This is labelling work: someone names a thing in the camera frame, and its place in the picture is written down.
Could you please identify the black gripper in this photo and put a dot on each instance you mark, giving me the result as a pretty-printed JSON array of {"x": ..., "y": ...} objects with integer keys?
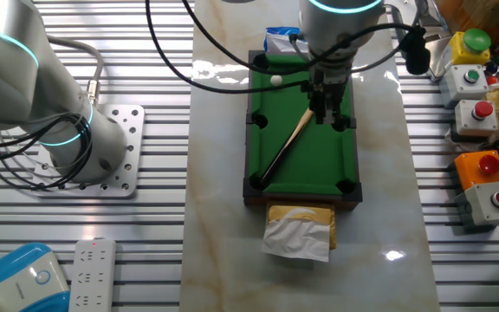
[{"x": 329, "y": 86}]

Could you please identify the wooden pool cue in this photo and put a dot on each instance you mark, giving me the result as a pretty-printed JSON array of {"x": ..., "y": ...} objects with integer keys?
[{"x": 290, "y": 138}]

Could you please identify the white cue ball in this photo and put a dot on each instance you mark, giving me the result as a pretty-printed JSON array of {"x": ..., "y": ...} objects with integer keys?
[{"x": 276, "y": 80}]

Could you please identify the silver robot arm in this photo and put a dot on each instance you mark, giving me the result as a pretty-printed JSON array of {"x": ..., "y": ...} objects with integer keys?
[{"x": 15, "y": 78}]

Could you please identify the mini green pool table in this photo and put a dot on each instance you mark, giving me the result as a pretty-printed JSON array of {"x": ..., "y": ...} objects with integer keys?
[{"x": 314, "y": 156}]

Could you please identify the red ball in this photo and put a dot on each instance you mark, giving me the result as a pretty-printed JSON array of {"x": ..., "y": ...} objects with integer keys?
[{"x": 492, "y": 80}]

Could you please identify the blue ball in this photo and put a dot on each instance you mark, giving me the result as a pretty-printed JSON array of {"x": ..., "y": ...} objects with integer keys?
[{"x": 490, "y": 67}]

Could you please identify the green ball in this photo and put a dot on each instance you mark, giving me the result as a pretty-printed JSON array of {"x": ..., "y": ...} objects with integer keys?
[{"x": 497, "y": 60}]

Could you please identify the blue tissue pack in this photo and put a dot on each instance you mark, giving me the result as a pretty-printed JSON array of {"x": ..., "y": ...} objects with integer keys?
[{"x": 280, "y": 41}]

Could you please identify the gold tissue pack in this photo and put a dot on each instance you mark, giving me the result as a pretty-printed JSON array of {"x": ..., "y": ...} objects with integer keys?
[{"x": 297, "y": 229}]

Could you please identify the grey box green button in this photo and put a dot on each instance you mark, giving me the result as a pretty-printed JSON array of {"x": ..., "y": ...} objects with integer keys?
[{"x": 466, "y": 84}]

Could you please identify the grey box red mushroom button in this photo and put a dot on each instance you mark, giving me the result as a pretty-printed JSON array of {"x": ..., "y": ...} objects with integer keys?
[{"x": 475, "y": 117}]

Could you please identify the yellow box green mushroom button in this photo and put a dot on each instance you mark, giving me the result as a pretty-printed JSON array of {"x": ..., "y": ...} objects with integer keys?
[{"x": 470, "y": 50}]

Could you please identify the orange box red mushroom button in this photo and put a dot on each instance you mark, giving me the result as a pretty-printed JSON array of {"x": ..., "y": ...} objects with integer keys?
[{"x": 479, "y": 169}]

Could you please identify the brown cardboard box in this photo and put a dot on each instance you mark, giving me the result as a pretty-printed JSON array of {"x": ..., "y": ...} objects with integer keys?
[{"x": 483, "y": 15}]

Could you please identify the grey box flat red button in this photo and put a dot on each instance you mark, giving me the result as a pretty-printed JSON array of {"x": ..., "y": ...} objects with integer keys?
[{"x": 487, "y": 206}]

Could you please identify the white power strip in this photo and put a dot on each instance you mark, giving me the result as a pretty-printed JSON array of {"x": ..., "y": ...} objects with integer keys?
[{"x": 92, "y": 277}]

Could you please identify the blue and white device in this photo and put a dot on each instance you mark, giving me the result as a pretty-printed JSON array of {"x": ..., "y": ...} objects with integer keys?
[{"x": 15, "y": 281}]

